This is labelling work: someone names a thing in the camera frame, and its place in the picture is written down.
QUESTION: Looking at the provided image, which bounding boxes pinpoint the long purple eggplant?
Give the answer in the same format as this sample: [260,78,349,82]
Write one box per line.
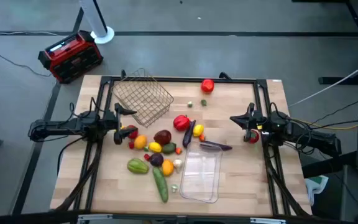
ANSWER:
[200,140,233,152]
[182,119,196,149]

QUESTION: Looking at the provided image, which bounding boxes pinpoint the black table leg frame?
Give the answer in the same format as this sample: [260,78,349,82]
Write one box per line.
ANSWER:
[292,0,358,85]

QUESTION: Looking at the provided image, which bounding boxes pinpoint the bright orange-red fruit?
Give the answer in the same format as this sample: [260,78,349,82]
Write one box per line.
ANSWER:
[200,78,215,94]

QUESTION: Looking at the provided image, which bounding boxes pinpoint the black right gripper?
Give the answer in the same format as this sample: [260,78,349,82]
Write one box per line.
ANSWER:
[229,102,272,143]

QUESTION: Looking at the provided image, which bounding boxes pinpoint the green and white bag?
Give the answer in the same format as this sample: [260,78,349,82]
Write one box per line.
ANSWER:
[304,174,329,206]

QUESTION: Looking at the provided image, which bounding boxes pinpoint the red and black radio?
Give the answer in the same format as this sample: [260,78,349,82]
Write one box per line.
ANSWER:
[37,30,104,84]

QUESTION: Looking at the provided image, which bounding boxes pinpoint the black power cable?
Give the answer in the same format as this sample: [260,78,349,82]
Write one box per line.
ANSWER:
[57,136,86,177]

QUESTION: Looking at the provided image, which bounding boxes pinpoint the green cucumber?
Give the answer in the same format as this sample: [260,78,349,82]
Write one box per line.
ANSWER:
[152,166,170,203]

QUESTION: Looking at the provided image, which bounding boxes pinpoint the white hose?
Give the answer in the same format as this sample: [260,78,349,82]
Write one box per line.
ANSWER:
[287,55,358,108]

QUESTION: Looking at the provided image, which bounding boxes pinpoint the red bell pepper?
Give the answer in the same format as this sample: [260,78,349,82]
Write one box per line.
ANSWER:
[173,114,191,132]

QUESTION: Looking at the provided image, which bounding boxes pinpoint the black aluminium table frame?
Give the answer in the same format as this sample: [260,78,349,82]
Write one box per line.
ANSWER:
[50,70,312,224]

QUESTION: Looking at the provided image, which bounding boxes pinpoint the metal wire basket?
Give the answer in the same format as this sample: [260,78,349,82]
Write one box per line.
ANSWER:
[110,68,175,128]

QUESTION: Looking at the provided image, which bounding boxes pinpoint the white floor cable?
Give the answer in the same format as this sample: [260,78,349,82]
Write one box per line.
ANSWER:
[0,30,62,37]

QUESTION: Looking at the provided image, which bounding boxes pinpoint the dark red round fruit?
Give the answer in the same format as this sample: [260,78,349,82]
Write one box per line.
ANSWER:
[153,129,172,146]

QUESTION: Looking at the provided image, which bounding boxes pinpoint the white pole with round base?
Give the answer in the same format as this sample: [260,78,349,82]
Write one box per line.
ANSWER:
[78,0,115,44]

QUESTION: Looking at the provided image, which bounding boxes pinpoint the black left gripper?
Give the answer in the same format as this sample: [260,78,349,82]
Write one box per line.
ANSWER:
[98,103,139,146]

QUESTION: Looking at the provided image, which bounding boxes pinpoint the white garlic bulb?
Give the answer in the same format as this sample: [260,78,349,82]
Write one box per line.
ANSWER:
[172,158,183,174]

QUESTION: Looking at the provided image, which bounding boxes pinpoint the striped green squash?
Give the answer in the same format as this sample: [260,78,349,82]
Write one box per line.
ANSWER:
[126,157,150,175]

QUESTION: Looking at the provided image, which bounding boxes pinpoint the green avocado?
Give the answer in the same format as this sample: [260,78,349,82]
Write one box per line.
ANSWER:
[162,142,177,156]

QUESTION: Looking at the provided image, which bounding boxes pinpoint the yellow cable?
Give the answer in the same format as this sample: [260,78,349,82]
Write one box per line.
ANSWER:
[296,119,358,131]

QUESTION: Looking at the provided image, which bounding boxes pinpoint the grey floor cable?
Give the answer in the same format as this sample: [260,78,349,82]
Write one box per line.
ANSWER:
[0,40,54,78]

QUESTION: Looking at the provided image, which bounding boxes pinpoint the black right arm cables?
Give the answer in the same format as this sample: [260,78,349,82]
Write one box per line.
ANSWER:
[268,104,316,155]

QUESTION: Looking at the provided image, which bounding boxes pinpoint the dark toy avocado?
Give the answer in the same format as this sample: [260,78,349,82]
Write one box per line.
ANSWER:
[149,152,165,167]

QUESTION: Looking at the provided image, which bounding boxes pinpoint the red apple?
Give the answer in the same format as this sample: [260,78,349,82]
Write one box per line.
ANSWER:
[126,124,139,139]

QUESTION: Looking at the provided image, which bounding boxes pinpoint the clear plastic bin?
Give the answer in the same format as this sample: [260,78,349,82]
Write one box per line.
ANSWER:
[179,140,223,204]

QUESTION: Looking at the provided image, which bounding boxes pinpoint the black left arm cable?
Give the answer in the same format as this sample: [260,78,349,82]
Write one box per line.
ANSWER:
[69,96,105,119]

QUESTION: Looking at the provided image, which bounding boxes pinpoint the silver metal bracket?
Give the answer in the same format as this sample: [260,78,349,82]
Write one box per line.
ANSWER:
[76,213,114,222]
[249,217,287,224]

